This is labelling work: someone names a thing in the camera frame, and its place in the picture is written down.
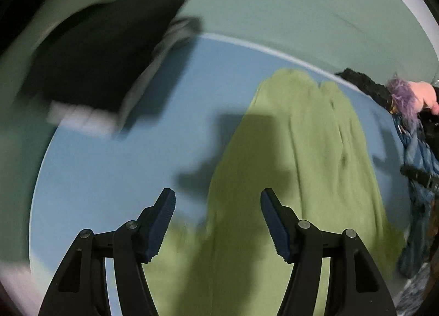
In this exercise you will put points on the black folded garment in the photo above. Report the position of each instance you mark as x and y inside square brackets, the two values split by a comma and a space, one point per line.
[103, 59]

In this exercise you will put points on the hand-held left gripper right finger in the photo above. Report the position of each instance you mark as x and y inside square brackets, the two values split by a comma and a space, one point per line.
[276, 225]

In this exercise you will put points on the green bed sheet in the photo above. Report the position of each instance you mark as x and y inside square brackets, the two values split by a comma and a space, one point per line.
[274, 11]

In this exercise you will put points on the pink garment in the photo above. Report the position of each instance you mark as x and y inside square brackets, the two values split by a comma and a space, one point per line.
[423, 95]

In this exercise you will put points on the blue mat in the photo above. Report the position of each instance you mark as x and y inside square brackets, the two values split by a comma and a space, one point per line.
[103, 165]

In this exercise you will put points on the grey patterned cloth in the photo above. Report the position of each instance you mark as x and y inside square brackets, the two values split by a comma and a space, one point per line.
[413, 297]

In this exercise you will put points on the blue denim garment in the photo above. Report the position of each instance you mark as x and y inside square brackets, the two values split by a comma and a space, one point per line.
[416, 151]

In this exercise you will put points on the black fuzzy garment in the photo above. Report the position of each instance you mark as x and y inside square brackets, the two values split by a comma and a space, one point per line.
[368, 88]

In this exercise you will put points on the white folded garment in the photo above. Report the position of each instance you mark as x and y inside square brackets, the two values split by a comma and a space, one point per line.
[140, 88]

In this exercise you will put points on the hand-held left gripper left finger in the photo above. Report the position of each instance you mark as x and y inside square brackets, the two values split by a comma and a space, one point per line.
[160, 223]

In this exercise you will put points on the green garment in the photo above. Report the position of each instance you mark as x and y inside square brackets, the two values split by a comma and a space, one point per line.
[291, 148]

